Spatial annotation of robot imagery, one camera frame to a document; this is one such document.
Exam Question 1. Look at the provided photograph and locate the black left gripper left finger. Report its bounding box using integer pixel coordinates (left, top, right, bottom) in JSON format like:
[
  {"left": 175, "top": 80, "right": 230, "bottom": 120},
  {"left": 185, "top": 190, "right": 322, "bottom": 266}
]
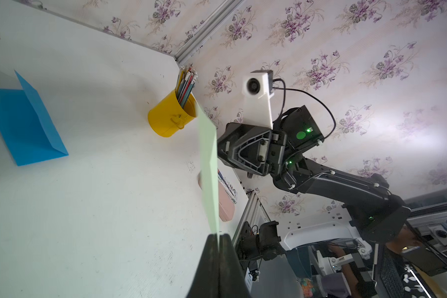
[{"left": 186, "top": 234, "right": 220, "bottom": 298}]

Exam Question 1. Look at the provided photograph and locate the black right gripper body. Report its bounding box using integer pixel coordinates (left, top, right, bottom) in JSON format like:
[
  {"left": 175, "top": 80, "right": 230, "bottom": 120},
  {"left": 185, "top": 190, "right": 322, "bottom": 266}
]
[{"left": 266, "top": 130, "right": 288, "bottom": 176}]

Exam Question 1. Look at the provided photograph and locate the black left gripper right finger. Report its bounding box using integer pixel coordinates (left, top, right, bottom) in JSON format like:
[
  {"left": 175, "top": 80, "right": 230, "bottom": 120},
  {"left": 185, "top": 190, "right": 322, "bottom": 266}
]
[{"left": 218, "top": 234, "right": 251, "bottom": 298}]

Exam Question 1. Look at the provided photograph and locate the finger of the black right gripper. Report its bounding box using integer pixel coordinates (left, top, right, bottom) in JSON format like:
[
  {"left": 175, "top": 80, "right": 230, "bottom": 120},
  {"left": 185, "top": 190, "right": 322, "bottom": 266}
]
[{"left": 217, "top": 122, "right": 273, "bottom": 176}]

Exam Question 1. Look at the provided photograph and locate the green paper sheet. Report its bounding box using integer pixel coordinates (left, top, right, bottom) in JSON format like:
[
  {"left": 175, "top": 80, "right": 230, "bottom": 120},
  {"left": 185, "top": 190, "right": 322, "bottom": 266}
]
[{"left": 195, "top": 100, "right": 220, "bottom": 234}]

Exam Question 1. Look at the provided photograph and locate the blue square paper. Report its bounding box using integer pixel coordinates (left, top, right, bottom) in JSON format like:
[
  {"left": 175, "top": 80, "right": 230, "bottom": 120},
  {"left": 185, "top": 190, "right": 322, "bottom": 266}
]
[{"left": 0, "top": 73, "right": 69, "bottom": 166}]

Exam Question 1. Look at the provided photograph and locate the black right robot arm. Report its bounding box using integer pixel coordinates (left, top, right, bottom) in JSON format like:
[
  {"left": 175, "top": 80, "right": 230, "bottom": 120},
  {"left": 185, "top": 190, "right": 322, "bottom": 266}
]
[{"left": 217, "top": 106, "right": 410, "bottom": 243}]

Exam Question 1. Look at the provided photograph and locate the pen package box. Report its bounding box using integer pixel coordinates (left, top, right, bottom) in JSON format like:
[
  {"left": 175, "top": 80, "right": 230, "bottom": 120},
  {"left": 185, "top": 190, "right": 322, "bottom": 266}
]
[{"left": 218, "top": 171, "right": 238, "bottom": 204}]

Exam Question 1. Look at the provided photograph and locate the yellow metal pencil bucket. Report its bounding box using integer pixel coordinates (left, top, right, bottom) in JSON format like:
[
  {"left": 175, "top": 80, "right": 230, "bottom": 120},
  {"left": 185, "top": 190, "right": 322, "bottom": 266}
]
[{"left": 148, "top": 91, "right": 197, "bottom": 137}]

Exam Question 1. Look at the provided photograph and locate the dark blue pencil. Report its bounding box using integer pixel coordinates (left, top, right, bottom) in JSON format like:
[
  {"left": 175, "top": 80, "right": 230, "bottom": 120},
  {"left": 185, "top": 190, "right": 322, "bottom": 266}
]
[{"left": 176, "top": 67, "right": 190, "bottom": 102}]

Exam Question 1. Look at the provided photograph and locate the yellow orange pencil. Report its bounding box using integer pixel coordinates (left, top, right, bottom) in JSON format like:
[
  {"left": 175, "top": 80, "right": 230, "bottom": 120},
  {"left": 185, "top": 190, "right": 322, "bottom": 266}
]
[{"left": 175, "top": 66, "right": 186, "bottom": 94}]

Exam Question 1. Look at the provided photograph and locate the black laptop computer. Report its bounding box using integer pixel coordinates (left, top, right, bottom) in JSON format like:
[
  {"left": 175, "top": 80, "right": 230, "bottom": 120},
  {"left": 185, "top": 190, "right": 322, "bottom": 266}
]
[{"left": 372, "top": 243, "right": 406, "bottom": 298}]

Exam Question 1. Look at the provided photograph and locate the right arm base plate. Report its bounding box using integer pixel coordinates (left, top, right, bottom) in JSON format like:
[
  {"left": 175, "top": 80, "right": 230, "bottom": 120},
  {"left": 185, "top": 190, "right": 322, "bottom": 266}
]
[{"left": 235, "top": 221, "right": 286, "bottom": 261}]

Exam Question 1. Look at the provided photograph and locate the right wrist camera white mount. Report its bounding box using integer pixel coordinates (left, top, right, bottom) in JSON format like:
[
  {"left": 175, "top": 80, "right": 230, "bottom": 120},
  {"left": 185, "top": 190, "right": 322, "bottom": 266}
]
[{"left": 242, "top": 70, "right": 274, "bottom": 129}]

